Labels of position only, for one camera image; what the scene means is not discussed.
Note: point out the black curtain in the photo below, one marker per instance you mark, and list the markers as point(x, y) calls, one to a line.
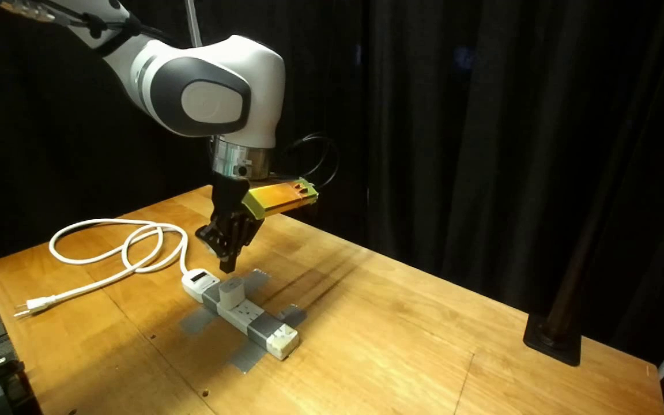
point(462, 117)

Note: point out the grey duct tape strip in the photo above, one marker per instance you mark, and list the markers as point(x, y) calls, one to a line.
point(243, 360)
point(197, 320)

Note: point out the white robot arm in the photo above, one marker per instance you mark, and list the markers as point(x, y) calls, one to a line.
point(209, 93)

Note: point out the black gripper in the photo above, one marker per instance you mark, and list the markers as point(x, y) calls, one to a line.
point(228, 199)

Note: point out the orange green wrist camera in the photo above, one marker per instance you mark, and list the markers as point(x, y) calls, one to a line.
point(281, 198)

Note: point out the silver metal pole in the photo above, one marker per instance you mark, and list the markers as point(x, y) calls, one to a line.
point(191, 20)

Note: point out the black pole with base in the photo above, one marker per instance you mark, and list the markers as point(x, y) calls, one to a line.
point(552, 337)

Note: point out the white power strip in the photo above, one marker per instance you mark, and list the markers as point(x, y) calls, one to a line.
point(265, 327)

